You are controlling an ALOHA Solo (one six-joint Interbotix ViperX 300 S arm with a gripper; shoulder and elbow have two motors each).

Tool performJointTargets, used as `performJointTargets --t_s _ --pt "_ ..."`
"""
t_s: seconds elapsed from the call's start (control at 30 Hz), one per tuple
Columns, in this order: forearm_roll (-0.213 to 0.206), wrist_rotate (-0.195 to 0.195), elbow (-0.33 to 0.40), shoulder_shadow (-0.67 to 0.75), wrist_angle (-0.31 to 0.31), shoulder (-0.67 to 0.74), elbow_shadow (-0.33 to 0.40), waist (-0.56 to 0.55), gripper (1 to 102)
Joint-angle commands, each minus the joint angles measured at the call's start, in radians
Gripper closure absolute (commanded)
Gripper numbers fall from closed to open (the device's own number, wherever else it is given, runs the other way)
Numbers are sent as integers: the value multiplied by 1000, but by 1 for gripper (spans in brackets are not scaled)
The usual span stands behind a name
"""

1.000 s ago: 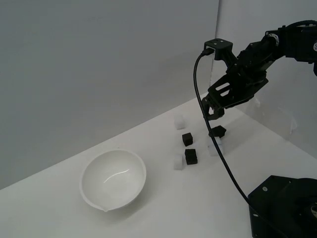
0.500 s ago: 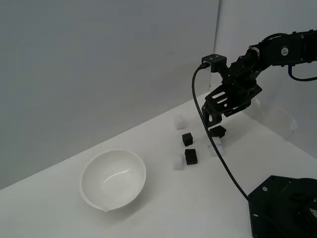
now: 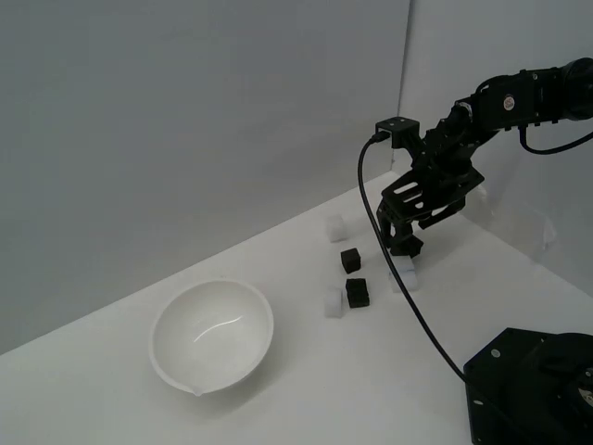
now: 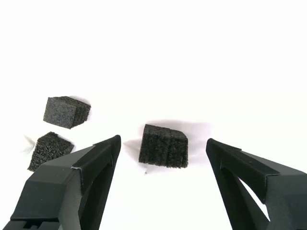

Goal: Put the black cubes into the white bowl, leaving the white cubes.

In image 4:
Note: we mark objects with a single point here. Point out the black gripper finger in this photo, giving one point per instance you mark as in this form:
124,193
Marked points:
62,187
283,191

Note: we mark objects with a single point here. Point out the black foam cube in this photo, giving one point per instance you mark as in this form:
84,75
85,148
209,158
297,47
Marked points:
163,146
48,148
62,112

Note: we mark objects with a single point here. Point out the white foam cube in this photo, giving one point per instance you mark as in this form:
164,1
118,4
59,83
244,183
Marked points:
132,145
28,145

